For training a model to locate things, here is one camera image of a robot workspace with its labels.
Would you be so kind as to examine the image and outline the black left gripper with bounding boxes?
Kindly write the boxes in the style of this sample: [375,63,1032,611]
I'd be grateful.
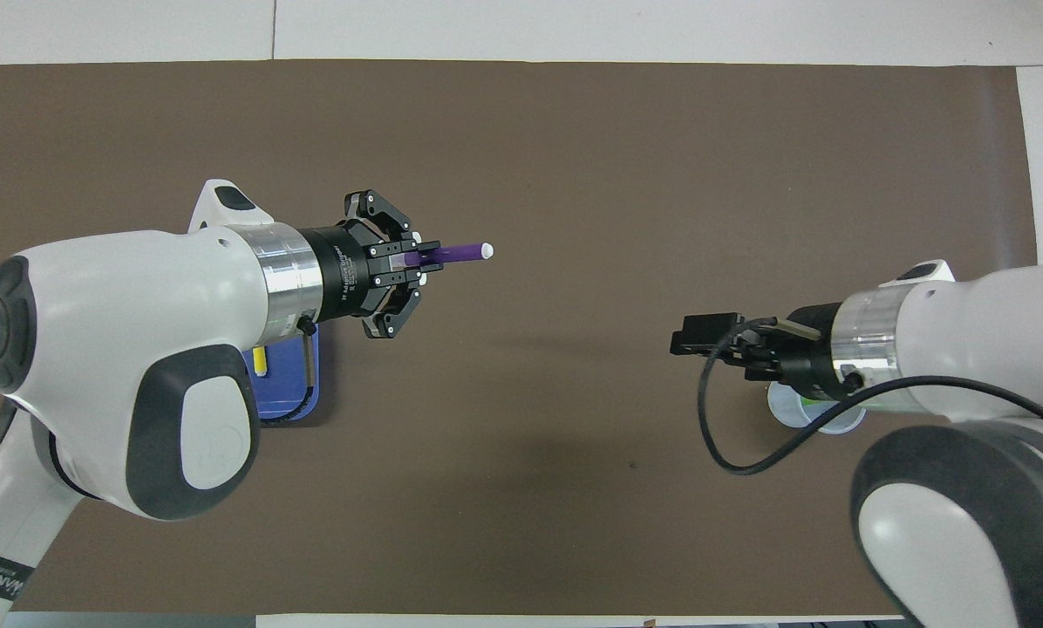
[299,189,442,339]

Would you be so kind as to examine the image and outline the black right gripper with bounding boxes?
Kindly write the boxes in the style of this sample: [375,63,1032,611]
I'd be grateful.
[670,303,847,402]

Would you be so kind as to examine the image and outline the purple marker pen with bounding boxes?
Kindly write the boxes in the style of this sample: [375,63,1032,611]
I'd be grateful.
[404,242,494,269]

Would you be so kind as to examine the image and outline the blue plastic tray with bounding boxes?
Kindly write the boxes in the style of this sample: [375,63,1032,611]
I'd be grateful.
[247,336,324,428]

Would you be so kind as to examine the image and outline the translucent plastic cup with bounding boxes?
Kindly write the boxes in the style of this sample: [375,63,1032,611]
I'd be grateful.
[767,381,867,435]

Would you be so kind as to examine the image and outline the brown table mat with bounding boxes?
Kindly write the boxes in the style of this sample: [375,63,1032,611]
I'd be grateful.
[0,59,1039,616]

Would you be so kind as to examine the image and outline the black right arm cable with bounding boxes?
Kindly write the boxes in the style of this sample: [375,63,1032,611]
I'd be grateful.
[698,318,1043,476]

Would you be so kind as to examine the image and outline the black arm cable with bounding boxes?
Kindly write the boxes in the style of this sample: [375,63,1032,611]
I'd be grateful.
[260,316,322,426]
[698,318,1043,476]

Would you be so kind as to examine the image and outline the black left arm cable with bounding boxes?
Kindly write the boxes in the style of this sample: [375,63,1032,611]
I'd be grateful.
[260,316,322,426]

